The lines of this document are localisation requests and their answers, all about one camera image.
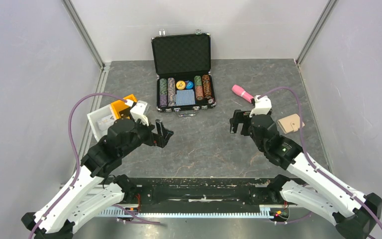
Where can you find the blue tan chip stack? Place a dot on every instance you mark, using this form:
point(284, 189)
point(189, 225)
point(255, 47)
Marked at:
point(171, 90)

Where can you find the aluminium frame post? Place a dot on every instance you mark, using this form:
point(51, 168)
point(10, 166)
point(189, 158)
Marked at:
point(330, 5)
point(75, 17)

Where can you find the green purple chip stack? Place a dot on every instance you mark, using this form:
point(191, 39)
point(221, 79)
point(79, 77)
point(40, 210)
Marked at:
point(163, 93)

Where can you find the white plastic bin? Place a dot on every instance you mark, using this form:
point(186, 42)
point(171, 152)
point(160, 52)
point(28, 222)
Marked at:
point(94, 116)

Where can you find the orange brown chip stack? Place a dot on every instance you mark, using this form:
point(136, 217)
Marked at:
point(207, 91)

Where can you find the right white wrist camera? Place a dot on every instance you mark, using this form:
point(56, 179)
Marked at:
point(262, 106)

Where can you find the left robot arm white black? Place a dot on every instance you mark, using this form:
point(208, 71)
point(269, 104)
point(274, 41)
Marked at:
point(66, 212)

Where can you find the left aluminium frame post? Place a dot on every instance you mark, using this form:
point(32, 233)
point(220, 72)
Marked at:
point(75, 17)

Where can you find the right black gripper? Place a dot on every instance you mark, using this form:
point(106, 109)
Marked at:
point(240, 116)

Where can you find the blue playing card deck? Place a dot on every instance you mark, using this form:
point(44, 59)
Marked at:
point(185, 97)

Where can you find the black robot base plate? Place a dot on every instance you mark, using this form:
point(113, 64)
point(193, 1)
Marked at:
point(201, 195)

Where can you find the blue dealer button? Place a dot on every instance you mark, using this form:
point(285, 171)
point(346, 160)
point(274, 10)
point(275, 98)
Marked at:
point(189, 85)

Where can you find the black poker chip case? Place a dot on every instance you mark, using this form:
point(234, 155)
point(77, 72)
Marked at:
point(183, 57)

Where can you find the white VIP card in bin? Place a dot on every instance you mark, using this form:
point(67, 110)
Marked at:
point(105, 122)

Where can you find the right aluminium frame post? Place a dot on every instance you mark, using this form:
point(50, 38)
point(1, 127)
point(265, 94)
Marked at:
point(330, 5)

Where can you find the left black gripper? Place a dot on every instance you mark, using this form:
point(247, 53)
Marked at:
point(168, 133)

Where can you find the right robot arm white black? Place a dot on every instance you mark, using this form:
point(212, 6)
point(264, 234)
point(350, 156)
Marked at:
point(353, 213)

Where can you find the green red chip stack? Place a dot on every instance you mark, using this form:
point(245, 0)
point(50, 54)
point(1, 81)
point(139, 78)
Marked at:
point(198, 88)

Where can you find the yellow dealer button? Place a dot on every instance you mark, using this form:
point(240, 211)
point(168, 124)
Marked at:
point(181, 85)

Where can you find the pink cylindrical tool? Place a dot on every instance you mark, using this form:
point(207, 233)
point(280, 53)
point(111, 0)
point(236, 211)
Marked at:
point(239, 91)

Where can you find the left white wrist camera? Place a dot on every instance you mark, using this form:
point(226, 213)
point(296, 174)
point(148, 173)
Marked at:
point(139, 112)

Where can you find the yellow plastic bin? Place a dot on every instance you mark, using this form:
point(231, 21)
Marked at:
point(119, 110)

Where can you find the white toothed cable rail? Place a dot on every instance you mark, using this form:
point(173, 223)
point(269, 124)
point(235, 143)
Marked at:
point(262, 213)

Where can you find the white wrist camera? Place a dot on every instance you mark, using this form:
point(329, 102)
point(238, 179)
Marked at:
point(262, 106)
point(139, 112)

